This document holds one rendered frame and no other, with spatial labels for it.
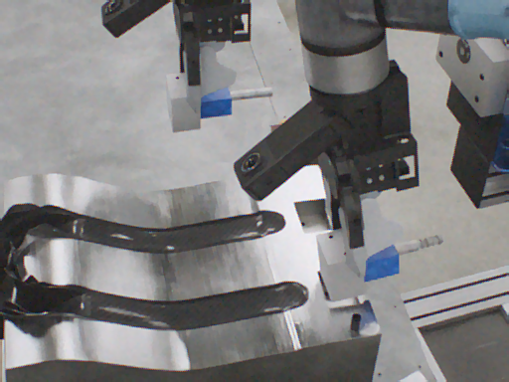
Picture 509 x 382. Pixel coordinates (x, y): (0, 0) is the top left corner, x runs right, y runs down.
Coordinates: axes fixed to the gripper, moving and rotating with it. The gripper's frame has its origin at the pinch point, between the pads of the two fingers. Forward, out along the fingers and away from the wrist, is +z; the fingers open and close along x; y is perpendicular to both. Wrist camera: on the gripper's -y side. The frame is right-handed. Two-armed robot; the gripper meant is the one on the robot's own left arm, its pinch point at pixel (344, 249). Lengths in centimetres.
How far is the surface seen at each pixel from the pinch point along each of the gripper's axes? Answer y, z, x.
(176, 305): -18.2, 3.6, 1.8
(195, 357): -17.5, 4.6, -5.1
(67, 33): -28, 1, 68
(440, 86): 67, 84, 152
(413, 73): 61, 82, 160
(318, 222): -0.1, 6.5, 12.8
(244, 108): -3.6, 8.1, 43.5
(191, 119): -11.8, -3.1, 26.2
